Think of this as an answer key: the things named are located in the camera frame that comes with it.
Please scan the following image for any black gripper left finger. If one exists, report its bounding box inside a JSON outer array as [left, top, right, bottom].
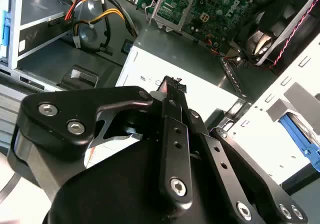
[[6, 75, 194, 211]]

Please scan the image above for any hard disk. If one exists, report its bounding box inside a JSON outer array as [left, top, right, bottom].
[[279, 111, 320, 172]]

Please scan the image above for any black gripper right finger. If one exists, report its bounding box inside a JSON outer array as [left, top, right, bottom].
[[172, 76, 310, 224]]

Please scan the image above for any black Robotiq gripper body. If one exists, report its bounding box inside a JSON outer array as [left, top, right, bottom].
[[41, 140, 237, 224]]

